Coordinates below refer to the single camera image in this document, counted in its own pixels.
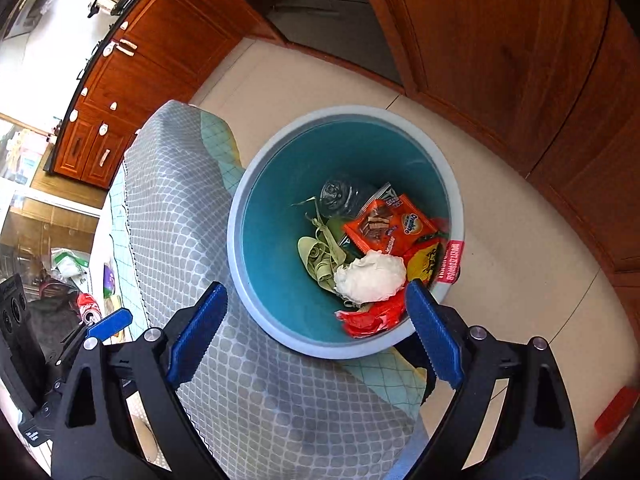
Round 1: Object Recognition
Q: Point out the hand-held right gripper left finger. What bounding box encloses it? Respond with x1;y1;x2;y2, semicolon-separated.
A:
50;281;231;480

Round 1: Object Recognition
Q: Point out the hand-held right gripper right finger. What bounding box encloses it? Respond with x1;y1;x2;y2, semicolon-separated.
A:
400;281;581;480

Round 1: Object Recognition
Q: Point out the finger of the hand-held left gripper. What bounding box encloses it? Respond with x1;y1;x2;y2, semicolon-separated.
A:
47;308;133;366

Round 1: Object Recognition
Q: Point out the red soda can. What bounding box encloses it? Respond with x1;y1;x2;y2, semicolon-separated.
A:
76;292;104;326

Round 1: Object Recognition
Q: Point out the purple snack packet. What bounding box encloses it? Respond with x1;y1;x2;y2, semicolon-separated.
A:
102;265;118;306

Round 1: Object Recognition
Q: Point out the red plastic bag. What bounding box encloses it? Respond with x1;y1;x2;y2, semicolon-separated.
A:
335;215;451;338

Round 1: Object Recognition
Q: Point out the white tissue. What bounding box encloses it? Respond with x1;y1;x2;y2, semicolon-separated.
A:
334;251;408;306

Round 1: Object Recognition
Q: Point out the orange snack wrapper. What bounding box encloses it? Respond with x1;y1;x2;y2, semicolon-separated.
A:
342;195;441;256

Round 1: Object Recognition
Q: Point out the grey bin with teal inside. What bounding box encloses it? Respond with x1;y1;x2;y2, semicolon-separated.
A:
227;105;467;360

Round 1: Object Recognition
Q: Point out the pale green ribbon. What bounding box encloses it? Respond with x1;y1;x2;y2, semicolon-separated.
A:
292;197;351;296

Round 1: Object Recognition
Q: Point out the clear plastic water bottle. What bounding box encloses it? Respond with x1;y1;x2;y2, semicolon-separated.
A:
320;175;376;221

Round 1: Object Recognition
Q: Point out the green white plastic bag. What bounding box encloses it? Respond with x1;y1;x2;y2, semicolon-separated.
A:
50;247;91;281

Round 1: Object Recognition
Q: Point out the glass sliding door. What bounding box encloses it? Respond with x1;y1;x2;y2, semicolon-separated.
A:
0;115;106;311

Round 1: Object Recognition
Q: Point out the patterned grey teal tablecloth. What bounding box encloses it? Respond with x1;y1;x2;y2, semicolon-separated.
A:
90;100;431;480

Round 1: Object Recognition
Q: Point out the red plastic object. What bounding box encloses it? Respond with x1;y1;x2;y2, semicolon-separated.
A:
594;387;638;437

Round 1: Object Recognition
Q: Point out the wooden drawer cabinet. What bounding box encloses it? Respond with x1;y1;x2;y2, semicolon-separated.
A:
45;0;286;191

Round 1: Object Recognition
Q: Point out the wooden door cabinet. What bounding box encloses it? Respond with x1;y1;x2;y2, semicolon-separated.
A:
345;0;640;291

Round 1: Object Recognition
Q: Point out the black built-in oven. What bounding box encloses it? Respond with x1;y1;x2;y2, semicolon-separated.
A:
220;0;403;93

